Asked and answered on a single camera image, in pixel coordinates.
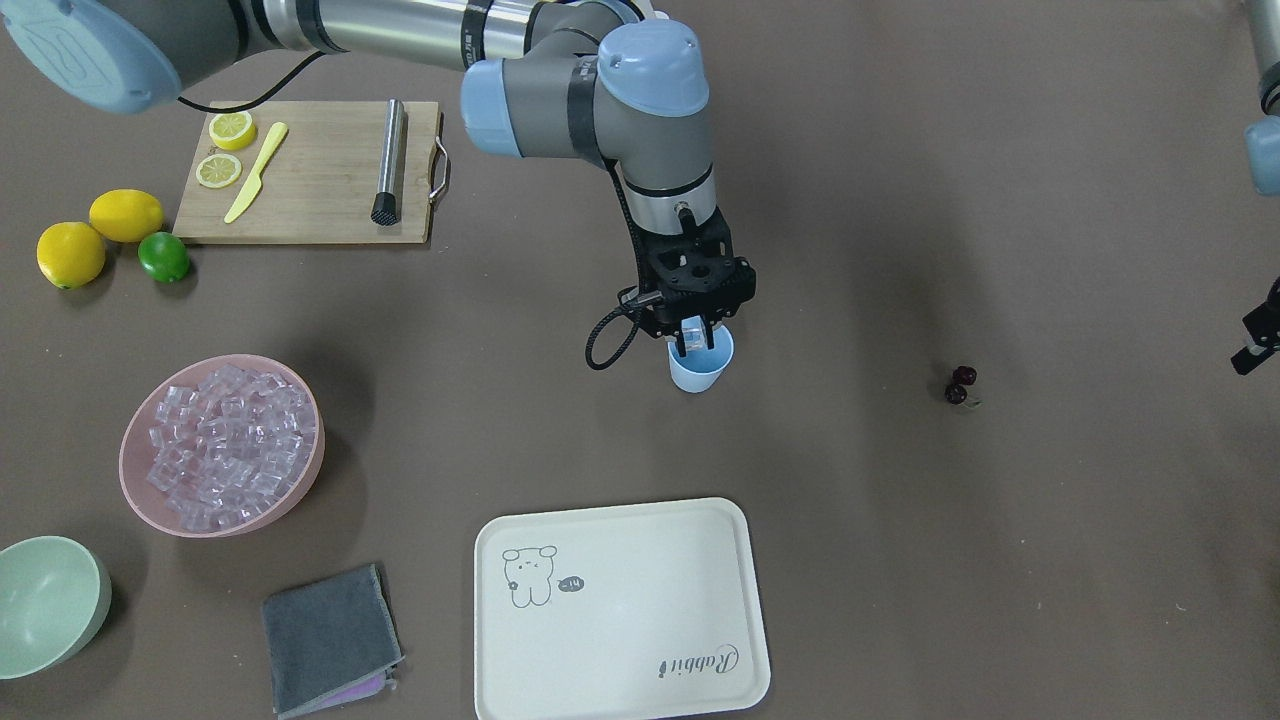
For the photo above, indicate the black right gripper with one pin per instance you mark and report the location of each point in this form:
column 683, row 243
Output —
column 667, row 324

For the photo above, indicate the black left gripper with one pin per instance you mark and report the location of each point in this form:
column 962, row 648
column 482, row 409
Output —
column 1262, row 327

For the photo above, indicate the clear ice cube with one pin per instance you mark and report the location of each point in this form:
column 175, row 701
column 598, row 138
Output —
column 696, row 332

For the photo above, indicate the dark red cherry pair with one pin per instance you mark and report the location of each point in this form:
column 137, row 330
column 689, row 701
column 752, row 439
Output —
column 959, row 391

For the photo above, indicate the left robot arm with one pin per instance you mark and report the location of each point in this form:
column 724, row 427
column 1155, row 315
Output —
column 1262, row 149

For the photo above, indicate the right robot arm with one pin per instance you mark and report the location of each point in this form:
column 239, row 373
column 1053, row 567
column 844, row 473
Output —
column 614, row 83

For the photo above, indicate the light blue plastic cup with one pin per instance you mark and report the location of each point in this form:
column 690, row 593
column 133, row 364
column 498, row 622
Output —
column 698, row 370

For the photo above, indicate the pile of clear ice cubes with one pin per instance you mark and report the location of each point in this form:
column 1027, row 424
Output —
column 225, row 445

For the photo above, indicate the brown paper table cover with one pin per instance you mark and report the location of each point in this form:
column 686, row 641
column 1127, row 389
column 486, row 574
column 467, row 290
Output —
column 1054, row 193

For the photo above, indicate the cream rabbit serving tray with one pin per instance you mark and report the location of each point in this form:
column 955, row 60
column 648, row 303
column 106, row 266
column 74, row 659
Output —
column 634, row 611

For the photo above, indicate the steel muddler black tip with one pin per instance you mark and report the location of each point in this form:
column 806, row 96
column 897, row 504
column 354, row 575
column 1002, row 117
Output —
column 386, row 205

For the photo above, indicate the wooden cutting board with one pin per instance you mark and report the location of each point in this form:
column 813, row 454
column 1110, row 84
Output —
column 320, row 184

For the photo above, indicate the yellow plastic knife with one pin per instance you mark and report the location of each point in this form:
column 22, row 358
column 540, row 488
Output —
column 252, row 185

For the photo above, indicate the grey folded cloth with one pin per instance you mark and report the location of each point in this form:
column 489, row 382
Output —
column 330, row 642

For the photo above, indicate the pink bowl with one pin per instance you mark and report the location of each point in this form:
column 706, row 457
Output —
column 290, row 500

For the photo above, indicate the lemon slice upper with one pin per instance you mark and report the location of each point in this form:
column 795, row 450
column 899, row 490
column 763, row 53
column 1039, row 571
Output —
column 232, row 131

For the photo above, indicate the lemon slice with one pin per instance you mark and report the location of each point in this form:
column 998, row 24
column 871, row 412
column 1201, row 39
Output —
column 218, row 171
column 232, row 131

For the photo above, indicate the lemon slice lower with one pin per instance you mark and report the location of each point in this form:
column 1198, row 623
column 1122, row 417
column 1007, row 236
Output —
column 218, row 171

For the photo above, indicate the green lime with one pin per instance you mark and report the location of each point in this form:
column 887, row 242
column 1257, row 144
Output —
column 164, row 257

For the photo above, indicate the yellow lemon upper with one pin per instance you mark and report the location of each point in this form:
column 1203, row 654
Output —
column 126, row 216

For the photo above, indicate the yellow lemon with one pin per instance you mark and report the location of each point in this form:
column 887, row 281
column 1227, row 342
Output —
column 126, row 216
column 70, row 254

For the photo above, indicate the yellow lemon lower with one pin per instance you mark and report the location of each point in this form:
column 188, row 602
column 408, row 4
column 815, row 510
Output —
column 70, row 254

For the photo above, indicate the mint green bowl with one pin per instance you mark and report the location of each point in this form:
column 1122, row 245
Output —
column 55, row 595

